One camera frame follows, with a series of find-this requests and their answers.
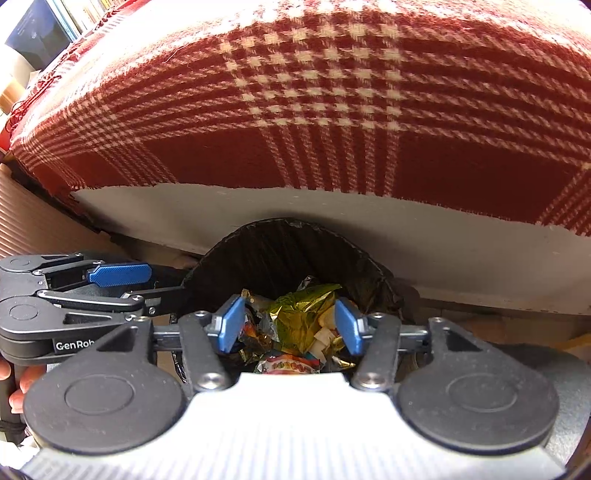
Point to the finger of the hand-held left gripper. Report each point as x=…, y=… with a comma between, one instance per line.
x=120, y=273
x=92, y=307

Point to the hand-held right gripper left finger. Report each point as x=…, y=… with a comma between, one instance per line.
x=231, y=325

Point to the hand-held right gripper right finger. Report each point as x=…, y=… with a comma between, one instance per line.
x=348, y=327

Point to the white wrapper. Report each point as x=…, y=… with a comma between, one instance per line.
x=323, y=344

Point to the yellow foil wrapper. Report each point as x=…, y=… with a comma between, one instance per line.
x=300, y=318

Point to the orange-red snack wrapper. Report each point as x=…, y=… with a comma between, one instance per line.
x=286, y=364

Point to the black bin with liner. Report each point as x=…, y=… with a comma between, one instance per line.
x=286, y=258

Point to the person's left hand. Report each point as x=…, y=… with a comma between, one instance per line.
x=17, y=398

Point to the beige ribbed panel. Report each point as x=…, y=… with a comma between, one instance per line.
x=37, y=221

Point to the red plaid blanket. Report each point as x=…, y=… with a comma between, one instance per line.
x=323, y=115

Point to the row of thin pale books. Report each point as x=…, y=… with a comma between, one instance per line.
x=87, y=14

